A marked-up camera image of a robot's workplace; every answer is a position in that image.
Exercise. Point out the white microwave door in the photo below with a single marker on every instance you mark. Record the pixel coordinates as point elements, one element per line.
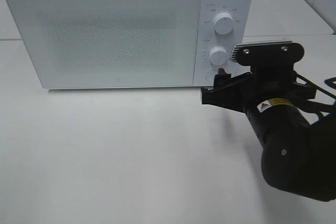
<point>109,43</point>

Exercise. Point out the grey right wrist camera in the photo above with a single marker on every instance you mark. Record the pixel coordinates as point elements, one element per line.
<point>267,53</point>

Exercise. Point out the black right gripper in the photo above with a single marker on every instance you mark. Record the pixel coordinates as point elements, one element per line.
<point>267,92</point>

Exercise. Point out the white round door-release button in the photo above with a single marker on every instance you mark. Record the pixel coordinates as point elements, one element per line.
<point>210,76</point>

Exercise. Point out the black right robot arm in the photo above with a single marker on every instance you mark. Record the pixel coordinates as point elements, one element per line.
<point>297,133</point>

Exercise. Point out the white microwave knob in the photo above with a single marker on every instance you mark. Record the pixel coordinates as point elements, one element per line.
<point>218,55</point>
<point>223,22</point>

